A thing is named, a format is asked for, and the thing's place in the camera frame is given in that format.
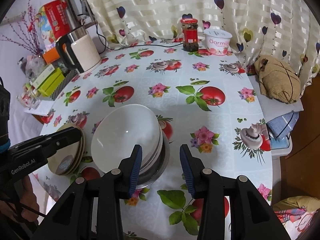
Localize beige plate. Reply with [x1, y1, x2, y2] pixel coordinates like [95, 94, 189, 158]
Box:
[48, 124, 85, 176]

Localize stainless steel bowl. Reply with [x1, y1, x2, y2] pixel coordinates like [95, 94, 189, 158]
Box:
[136, 133, 170, 190]

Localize person's left hand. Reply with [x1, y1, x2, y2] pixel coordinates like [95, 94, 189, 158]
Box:
[0, 175, 40, 223]

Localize white side shelf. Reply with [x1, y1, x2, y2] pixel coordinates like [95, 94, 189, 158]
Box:
[24, 100, 54, 116]

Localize plaid floral bedding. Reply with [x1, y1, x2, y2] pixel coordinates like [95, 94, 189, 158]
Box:
[273, 196, 319, 239]

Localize clear glass cup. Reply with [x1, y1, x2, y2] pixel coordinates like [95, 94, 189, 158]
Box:
[16, 93, 41, 109]

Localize lime green box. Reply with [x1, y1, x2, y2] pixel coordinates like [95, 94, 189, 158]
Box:
[37, 68, 65, 97]

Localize white flat box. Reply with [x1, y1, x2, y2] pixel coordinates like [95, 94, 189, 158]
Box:
[30, 64, 55, 89]

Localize light blue storage box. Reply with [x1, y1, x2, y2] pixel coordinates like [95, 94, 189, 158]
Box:
[270, 133, 292, 159]

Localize striped tray box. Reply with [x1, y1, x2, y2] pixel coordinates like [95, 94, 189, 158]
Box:
[50, 70, 78, 101]

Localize crumpled plastic bag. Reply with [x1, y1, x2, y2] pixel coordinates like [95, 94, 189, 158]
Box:
[25, 56, 47, 80]

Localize dark glass jar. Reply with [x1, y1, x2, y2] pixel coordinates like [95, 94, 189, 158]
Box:
[17, 57, 27, 74]

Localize orange box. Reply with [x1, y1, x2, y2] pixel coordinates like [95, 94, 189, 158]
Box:
[42, 47, 62, 64]

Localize folded blue cloth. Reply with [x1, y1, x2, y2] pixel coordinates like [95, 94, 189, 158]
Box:
[267, 111, 299, 140]

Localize electric kettle white black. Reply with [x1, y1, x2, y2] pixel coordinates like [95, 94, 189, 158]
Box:
[55, 26, 101, 74]

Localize purple dried flower branches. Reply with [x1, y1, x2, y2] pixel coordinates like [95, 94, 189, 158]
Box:
[1, 0, 42, 55]

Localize folded grey cloth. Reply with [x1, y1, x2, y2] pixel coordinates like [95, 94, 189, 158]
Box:
[248, 75, 304, 122]

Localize floral vinyl tablecloth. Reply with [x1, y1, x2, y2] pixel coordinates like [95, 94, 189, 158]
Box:
[34, 42, 272, 239]

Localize red snack package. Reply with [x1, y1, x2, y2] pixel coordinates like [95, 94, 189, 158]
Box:
[36, 0, 71, 45]

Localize brown knitted hat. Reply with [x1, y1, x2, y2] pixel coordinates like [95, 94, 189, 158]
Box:
[254, 55, 301, 104]

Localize white yogurt tub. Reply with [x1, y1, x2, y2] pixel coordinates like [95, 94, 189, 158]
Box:
[203, 29, 232, 56]

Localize red-lidded sauce jar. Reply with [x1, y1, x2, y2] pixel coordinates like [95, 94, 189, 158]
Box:
[180, 18, 199, 52]

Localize cream heart-pattern curtain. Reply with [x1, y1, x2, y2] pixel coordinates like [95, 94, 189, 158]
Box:
[86, 0, 319, 89]

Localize black power cable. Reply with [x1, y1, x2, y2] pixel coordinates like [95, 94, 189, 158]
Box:
[96, 22, 185, 54]

